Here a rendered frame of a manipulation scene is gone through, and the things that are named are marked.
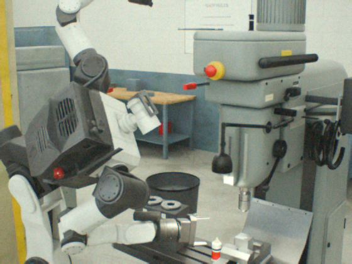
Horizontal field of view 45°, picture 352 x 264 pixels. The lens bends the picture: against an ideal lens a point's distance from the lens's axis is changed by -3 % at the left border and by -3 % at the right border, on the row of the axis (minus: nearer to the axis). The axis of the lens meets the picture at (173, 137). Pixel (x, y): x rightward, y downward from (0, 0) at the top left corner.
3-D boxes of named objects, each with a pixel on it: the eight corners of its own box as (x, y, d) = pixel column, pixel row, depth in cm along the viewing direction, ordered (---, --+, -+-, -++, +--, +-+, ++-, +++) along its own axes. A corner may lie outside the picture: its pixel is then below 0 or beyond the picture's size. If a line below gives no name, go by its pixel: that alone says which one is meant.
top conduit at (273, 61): (267, 69, 135) (268, 58, 134) (255, 68, 137) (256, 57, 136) (318, 62, 169) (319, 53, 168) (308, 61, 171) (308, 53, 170)
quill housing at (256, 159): (258, 195, 157) (262, 107, 149) (210, 183, 169) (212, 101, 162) (280, 181, 171) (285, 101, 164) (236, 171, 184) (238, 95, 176)
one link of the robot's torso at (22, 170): (-1, 176, 152) (20, 161, 147) (22, 165, 164) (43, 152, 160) (18, 207, 152) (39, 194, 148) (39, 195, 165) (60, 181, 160)
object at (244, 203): (236, 209, 172) (236, 195, 171) (241, 205, 176) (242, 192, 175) (246, 211, 170) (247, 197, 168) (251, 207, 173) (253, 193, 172)
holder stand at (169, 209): (175, 253, 191) (175, 211, 186) (135, 241, 202) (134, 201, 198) (188, 242, 201) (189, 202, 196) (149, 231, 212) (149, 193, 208)
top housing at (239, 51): (252, 82, 136) (253, 31, 132) (185, 77, 151) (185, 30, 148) (308, 72, 171) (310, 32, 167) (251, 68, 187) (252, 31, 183)
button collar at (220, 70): (221, 80, 140) (222, 61, 139) (206, 79, 144) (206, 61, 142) (224, 80, 142) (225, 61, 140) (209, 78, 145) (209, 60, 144)
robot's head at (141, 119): (134, 139, 138) (156, 126, 135) (117, 112, 137) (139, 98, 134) (142, 135, 144) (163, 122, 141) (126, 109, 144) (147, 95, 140)
